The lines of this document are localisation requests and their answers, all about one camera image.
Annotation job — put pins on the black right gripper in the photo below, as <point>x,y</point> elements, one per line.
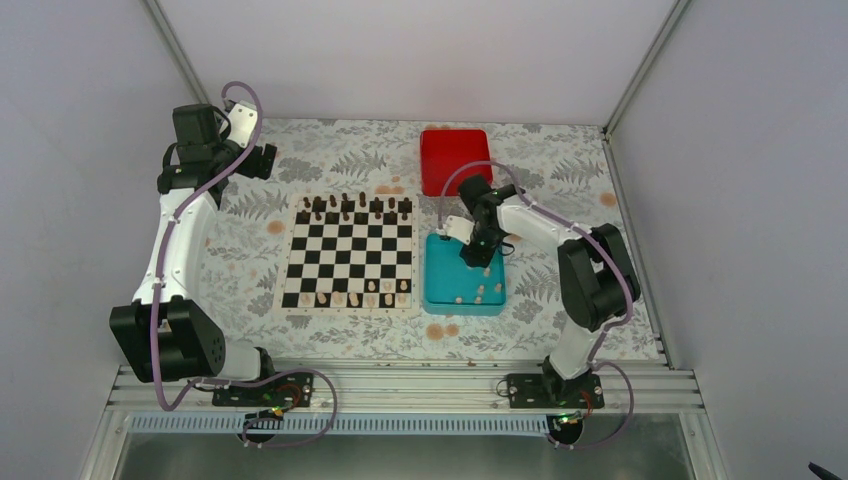
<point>479,258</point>

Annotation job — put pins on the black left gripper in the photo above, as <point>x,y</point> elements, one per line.
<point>250,168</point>

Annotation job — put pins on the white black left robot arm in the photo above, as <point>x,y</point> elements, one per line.
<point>164,333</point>

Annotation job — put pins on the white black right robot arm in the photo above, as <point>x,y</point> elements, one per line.
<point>596,276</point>

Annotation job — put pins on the teal square tray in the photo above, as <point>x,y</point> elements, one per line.
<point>450,287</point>

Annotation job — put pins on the red square box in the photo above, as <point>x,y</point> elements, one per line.
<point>443,151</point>

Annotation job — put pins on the black white chessboard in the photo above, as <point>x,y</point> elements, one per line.
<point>322,264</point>

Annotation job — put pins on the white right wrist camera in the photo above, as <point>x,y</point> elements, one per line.
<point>458,228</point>

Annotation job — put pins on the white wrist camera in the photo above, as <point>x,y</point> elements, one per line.
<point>242,119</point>
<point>458,228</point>

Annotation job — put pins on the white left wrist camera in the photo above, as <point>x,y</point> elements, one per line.
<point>242,119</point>

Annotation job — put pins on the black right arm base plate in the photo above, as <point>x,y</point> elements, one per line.
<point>538,391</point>

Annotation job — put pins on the aluminium corner frame post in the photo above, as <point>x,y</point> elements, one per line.
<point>168,35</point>

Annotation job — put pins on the aluminium front rail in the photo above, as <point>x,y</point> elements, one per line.
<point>443,398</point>

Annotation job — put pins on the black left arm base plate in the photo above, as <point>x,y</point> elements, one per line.
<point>291,391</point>

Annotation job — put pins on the aluminium right frame post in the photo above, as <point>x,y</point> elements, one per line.
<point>656,47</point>

